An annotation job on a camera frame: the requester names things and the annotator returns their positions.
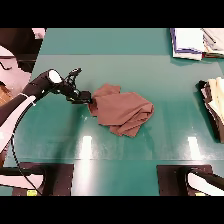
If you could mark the black garment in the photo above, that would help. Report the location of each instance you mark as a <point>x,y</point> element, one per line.
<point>204,96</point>

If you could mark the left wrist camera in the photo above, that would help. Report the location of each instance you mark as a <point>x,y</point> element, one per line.
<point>73,74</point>

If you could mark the brown garment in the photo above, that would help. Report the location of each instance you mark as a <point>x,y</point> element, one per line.
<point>125,111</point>

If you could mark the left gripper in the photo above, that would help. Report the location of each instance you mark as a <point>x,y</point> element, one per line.
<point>80,96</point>

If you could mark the cream garment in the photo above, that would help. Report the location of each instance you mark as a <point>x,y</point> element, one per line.
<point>217,96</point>

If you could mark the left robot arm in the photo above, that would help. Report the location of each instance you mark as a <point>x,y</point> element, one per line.
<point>40,85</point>

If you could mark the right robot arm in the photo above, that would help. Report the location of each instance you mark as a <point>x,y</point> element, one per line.
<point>203,185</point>

